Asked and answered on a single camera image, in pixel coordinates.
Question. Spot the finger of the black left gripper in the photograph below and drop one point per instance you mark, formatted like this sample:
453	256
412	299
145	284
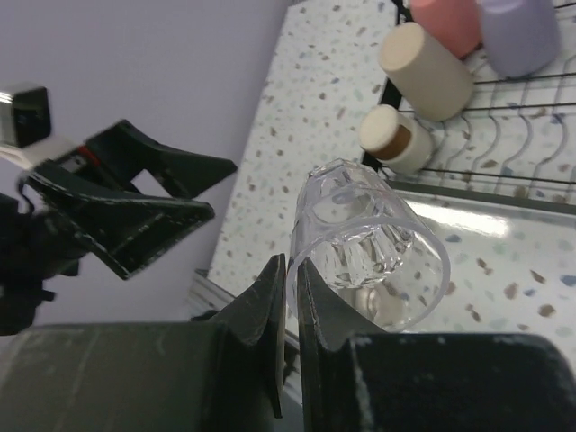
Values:
124	151

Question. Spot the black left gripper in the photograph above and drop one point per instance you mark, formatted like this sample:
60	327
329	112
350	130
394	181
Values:
127	231

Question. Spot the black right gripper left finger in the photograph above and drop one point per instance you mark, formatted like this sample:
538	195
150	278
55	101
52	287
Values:
162	376

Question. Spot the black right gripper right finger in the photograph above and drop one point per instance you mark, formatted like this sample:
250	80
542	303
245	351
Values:
357	377

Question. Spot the clear glass cup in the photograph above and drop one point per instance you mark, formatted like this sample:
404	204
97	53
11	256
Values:
368	246

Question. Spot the steel cup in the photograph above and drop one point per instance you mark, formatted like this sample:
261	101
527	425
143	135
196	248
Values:
396	140

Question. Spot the beige plastic cup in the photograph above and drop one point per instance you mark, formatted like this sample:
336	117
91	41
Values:
435	83

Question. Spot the pink plastic cup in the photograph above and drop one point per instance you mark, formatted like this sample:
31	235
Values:
454	23

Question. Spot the lilac plastic cup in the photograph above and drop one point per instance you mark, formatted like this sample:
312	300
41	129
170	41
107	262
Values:
519	36

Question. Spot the aluminium front mounting rail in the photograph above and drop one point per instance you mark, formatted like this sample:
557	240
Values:
257	319

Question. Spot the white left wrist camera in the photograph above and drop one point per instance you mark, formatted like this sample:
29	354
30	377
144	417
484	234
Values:
27	136

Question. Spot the black wire dish rack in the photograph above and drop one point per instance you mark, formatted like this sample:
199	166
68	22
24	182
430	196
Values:
515	139

